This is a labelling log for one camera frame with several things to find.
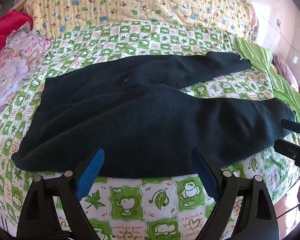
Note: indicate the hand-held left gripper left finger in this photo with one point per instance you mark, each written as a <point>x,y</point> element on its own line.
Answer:
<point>91,172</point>

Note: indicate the dark pants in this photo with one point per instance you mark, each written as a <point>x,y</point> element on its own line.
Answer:
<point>140,117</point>

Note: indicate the red cloth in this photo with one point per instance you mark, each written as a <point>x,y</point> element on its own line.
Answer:
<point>7,30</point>

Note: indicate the plain green sheet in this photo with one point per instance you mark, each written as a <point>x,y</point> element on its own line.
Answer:
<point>265,55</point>

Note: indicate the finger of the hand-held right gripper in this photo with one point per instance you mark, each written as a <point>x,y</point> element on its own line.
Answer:
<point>286,147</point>
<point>291,125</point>

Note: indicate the pink floral cloth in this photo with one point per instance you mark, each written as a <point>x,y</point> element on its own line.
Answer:
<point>17,60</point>

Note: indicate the green checked cartoon quilt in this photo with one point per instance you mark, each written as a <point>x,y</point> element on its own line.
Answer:
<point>130,200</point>

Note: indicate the plaid cloth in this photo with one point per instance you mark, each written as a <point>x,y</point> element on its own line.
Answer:
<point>254,30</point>

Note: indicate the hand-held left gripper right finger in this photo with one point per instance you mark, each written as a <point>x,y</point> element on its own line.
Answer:
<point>205,175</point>

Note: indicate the wall socket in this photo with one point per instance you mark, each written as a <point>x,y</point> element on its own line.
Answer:
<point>279,22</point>

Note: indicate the yellow animal print quilt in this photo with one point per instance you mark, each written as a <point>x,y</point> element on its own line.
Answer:
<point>140,2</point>

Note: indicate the pale pink floral bedding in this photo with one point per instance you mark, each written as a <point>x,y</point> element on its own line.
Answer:
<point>285,70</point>

